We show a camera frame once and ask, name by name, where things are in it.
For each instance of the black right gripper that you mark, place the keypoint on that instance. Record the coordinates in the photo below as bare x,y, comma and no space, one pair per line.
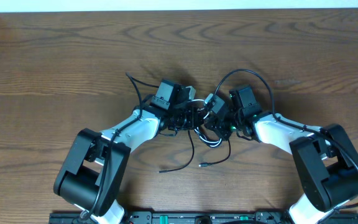
218,127

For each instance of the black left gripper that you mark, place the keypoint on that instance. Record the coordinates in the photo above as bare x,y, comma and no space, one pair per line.
193,114

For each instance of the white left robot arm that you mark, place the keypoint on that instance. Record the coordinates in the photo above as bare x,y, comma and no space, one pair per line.
92,171

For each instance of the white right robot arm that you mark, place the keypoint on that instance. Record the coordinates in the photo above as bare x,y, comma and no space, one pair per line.
325,159

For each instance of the black mounting rail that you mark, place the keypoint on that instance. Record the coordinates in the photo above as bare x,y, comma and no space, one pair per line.
192,218

